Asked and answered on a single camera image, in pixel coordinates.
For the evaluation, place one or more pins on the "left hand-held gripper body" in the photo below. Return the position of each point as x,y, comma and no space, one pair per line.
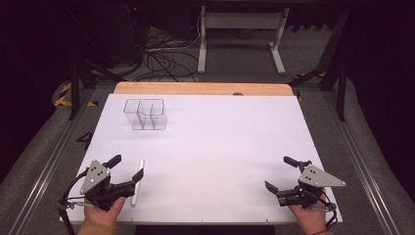
94,176

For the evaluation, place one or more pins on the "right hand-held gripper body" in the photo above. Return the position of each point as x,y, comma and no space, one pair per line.
313,178

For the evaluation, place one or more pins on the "white plastic tube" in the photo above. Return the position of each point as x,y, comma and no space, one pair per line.
138,182

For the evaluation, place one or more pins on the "person's left hand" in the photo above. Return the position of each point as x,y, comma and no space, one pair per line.
102,213

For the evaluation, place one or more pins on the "person's right hand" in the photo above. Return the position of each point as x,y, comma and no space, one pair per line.
308,218

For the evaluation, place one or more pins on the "clear plastic compartment organiser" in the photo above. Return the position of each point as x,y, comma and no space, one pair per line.
147,112

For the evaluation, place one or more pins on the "yellow black hazard tape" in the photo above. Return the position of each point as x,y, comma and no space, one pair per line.
63,98

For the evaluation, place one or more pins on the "black metal stand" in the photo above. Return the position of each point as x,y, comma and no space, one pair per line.
76,88
329,65

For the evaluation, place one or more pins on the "small black bracket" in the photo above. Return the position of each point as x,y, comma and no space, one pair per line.
85,139

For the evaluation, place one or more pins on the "aluminium floor rail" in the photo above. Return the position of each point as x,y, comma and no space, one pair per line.
357,163
49,163

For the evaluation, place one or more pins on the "white metal desk frame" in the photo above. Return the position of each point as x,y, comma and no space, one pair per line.
239,21

